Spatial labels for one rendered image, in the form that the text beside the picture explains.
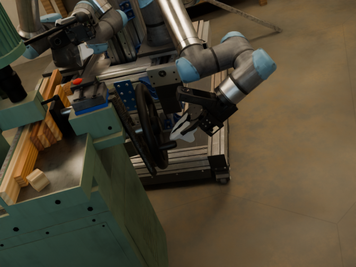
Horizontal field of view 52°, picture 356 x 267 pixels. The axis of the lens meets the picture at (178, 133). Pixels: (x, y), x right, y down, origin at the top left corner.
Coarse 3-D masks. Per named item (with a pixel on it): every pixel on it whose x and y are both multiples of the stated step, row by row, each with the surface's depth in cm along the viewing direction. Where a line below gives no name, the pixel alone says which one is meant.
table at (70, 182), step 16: (64, 144) 108; (80, 144) 106; (96, 144) 110; (112, 144) 111; (48, 160) 104; (64, 160) 102; (80, 160) 100; (48, 176) 98; (64, 176) 96; (80, 176) 94; (32, 192) 95; (48, 192) 93; (64, 192) 92; (80, 192) 93; (16, 208) 94; (32, 208) 94; (48, 208) 95; (64, 208) 96
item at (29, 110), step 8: (32, 96) 108; (40, 96) 111; (0, 104) 110; (8, 104) 108; (16, 104) 107; (24, 104) 106; (32, 104) 106; (40, 104) 110; (0, 112) 107; (8, 112) 107; (16, 112) 107; (24, 112) 108; (32, 112) 108; (40, 112) 108; (0, 120) 108; (8, 120) 109; (16, 120) 109; (24, 120) 109; (32, 120) 110; (8, 128) 110
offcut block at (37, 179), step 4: (32, 172) 95; (36, 172) 94; (40, 172) 94; (28, 176) 94; (32, 176) 93; (36, 176) 93; (40, 176) 93; (44, 176) 94; (28, 180) 94; (32, 180) 92; (36, 180) 93; (40, 180) 94; (44, 180) 94; (48, 180) 95; (32, 184) 93; (36, 184) 93; (40, 184) 94; (44, 184) 95; (36, 188) 93; (40, 188) 94
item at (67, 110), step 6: (54, 102) 110; (60, 102) 114; (54, 108) 108; (60, 108) 113; (66, 108) 112; (54, 114) 108; (60, 114) 112; (66, 114) 112; (60, 120) 110; (66, 120) 115; (60, 126) 111; (66, 126) 114
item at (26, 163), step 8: (56, 72) 143; (56, 80) 140; (48, 88) 133; (48, 96) 128; (32, 128) 113; (32, 144) 106; (24, 152) 103; (32, 152) 105; (24, 160) 100; (32, 160) 104; (16, 168) 98; (24, 168) 98; (32, 168) 102; (16, 176) 95; (24, 176) 97; (24, 184) 97
